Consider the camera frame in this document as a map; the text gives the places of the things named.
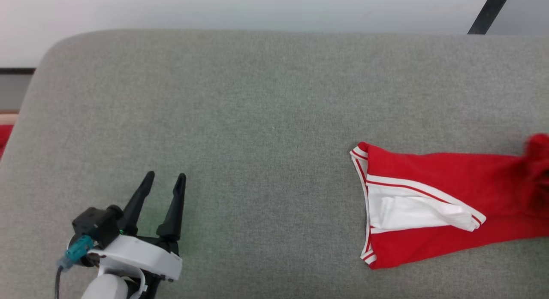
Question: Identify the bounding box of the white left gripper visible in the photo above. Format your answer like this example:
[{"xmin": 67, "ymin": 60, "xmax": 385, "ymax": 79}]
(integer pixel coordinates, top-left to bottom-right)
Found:
[{"xmin": 87, "ymin": 171, "xmax": 187, "ymax": 299}]

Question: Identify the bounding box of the red white basketball jersey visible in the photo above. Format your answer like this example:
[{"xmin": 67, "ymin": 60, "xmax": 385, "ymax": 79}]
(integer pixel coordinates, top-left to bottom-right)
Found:
[{"xmin": 350, "ymin": 133, "xmax": 549, "ymax": 270}]

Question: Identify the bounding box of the red floor mat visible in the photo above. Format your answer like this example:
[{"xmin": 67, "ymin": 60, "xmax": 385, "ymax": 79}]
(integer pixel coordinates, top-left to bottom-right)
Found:
[{"xmin": 0, "ymin": 125, "xmax": 14, "ymax": 159}]

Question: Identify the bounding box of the grey partition panel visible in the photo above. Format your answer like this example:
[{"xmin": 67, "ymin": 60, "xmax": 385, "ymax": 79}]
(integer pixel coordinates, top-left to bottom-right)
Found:
[{"xmin": 487, "ymin": 0, "xmax": 549, "ymax": 36}]

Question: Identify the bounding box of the teal cable connector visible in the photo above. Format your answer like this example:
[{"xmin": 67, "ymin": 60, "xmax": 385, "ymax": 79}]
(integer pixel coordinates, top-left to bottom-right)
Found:
[{"xmin": 58, "ymin": 235, "xmax": 95, "ymax": 270}]

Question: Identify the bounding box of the grey camera cable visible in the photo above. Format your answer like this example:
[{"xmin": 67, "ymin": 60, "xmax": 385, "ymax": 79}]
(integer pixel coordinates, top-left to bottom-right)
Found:
[{"xmin": 54, "ymin": 266, "xmax": 66, "ymax": 299}]

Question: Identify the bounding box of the black post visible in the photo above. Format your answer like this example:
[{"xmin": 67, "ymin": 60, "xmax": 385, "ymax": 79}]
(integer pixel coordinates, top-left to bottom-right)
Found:
[{"xmin": 467, "ymin": 0, "xmax": 510, "ymax": 35}]

